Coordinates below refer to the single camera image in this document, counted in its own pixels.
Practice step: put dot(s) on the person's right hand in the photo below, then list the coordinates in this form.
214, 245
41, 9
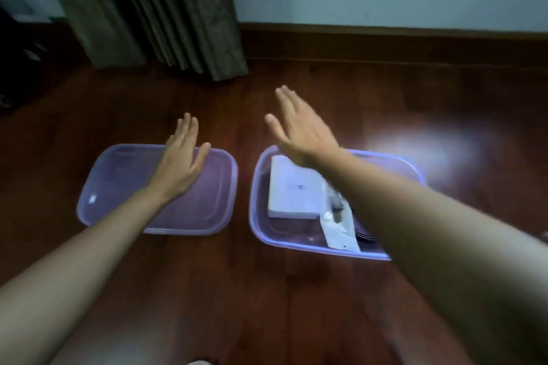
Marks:
306, 133

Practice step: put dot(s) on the person's left hand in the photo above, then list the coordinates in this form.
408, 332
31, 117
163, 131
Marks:
180, 168

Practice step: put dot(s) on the purple container lid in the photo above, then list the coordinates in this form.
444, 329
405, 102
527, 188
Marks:
120, 172

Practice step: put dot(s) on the small white box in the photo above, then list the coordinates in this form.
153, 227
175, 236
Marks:
295, 193

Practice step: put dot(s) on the packaged black tool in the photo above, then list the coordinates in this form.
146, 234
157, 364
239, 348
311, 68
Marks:
338, 228

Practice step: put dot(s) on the purple plastic container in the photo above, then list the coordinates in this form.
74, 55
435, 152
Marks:
291, 236

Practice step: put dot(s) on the black belt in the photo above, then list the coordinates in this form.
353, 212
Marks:
364, 235

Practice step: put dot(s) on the brown curtain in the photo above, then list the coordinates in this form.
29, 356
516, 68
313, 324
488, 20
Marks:
150, 5

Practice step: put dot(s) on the person's left forearm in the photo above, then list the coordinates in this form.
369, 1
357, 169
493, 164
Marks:
73, 279

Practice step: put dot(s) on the person's right forearm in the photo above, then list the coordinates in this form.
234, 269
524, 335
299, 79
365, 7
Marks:
441, 258

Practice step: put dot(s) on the pink slipper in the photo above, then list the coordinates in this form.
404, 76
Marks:
198, 362

